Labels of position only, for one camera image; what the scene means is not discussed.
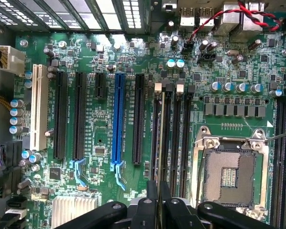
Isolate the short black expansion slot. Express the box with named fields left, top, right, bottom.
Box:
left=94, top=72, right=107, bottom=100

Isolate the white power connector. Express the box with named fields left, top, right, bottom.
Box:
left=0, top=45, right=27, bottom=77

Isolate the silver USB port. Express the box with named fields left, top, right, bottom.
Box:
left=180, top=7, right=196, bottom=27
left=197, top=7, right=215, bottom=27

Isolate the black-tabbed black RAM slot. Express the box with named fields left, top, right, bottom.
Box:
left=182, top=84, right=196, bottom=199
left=161, top=79, right=174, bottom=193

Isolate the white-tabbed black RAM slot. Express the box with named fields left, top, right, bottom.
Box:
left=150, top=82, right=164, bottom=184
left=171, top=80, right=186, bottom=198

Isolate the green motherboard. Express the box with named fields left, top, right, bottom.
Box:
left=14, top=31, right=286, bottom=229

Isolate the silver CPU socket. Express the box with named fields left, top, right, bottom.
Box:
left=190, top=125, right=270, bottom=221

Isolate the black SATA connector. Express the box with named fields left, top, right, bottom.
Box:
left=5, top=196, right=28, bottom=210

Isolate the blue expansion slot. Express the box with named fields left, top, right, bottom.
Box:
left=110, top=73, right=127, bottom=191

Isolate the yellow braided wire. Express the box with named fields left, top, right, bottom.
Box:
left=0, top=93, right=13, bottom=112

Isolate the long black expansion slot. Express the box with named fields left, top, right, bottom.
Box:
left=52, top=71, right=69, bottom=161
left=69, top=71, right=89, bottom=188
left=132, top=73, right=146, bottom=166

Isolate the white cable plug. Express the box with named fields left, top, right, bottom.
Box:
left=4, top=208, right=28, bottom=221

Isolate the large metal rear port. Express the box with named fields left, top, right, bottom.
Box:
left=230, top=1, right=269, bottom=43
left=214, top=1, right=242, bottom=37

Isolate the silver finned heatsink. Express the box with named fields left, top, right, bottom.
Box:
left=52, top=195, right=98, bottom=229

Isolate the thin metal locking lever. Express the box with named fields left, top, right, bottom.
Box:
left=264, top=130, right=286, bottom=145

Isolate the white PCI expansion slot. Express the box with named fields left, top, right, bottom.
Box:
left=30, top=63, right=50, bottom=152

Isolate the red and black twisted wire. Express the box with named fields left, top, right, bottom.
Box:
left=187, top=0, right=283, bottom=46

